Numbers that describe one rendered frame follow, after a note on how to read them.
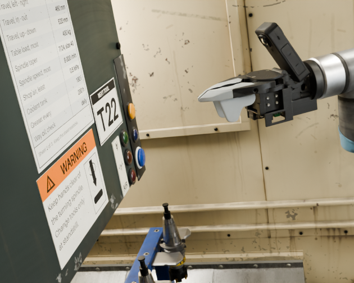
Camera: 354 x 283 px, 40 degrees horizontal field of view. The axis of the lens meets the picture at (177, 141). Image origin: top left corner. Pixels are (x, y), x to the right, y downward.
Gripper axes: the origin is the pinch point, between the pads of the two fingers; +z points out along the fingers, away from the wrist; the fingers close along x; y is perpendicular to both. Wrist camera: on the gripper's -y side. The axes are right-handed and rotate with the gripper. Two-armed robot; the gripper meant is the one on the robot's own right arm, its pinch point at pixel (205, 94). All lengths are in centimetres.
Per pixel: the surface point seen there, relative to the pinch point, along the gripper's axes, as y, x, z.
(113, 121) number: -1.0, -6.1, 16.6
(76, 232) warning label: 6.3, -21.9, 25.8
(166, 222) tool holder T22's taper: 36.0, 27.4, 4.4
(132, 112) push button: -0.1, -0.5, 12.5
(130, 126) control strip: 2.1, -0.6, 13.4
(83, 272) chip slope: 80, 89, 26
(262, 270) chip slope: 80, 55, -31
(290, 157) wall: 40, 50, -43
